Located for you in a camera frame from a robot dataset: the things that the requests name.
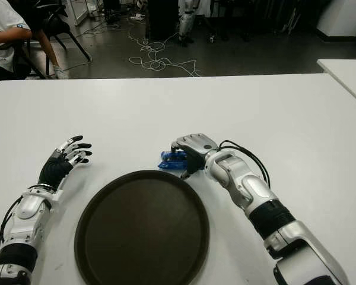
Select white side table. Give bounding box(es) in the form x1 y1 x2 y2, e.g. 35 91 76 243
316 58 356 109

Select grey folded metal frame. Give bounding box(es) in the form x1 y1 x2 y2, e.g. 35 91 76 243
280 5 300 36

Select white cupboard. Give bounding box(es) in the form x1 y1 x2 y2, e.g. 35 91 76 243
64 0 88 26

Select black cabinet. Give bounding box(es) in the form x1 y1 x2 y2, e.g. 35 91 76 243
147 0 180 41

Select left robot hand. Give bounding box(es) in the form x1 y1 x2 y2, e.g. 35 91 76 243
37 135 93 192

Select seated person in white shirt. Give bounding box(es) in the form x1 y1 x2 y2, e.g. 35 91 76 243
0 0 33 93

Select white cable on floor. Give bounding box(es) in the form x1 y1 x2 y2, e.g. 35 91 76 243
128 22 202 77

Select silver humanoid robot legs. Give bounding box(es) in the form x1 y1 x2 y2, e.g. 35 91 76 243
177 0 196 47

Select round dark brown tray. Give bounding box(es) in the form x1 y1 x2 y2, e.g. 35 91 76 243
74 169 211 285

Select blue Oreo cookie pack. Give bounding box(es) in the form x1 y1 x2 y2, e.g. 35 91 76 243
157 150 187 172

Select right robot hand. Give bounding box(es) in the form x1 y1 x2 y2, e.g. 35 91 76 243
169 133 219 181

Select bare-legged person with white shoes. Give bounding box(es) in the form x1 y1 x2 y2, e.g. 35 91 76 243
32 28 69 80

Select black chair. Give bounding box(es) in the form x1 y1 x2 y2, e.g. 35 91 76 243
16 0 93 80

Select white pedestal with black base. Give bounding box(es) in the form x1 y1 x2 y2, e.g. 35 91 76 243
316 0 356 38

